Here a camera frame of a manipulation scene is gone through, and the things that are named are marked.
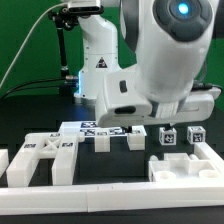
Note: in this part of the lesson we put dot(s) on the white chair backrest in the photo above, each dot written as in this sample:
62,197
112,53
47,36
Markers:
62,148

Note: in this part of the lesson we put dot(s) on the white turned spindle rod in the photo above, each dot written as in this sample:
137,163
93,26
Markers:
153,158

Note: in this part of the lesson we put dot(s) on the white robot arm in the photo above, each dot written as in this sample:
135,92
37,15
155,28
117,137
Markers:
170,39

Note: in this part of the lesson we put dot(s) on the white boundary frame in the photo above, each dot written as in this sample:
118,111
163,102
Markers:
118,196

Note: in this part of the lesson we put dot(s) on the overhead camera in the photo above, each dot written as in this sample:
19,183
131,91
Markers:
83,6

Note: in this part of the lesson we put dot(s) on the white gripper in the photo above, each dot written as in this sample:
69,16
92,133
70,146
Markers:
119,104

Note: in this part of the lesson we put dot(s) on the white marker base sheet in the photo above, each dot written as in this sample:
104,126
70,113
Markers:
88,128

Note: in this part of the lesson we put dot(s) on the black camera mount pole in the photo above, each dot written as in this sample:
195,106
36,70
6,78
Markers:
64,21

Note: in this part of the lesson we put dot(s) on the white chair seat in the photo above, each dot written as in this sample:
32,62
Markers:
178,166

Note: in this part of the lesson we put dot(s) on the white block far left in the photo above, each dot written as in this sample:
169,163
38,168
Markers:
4,160

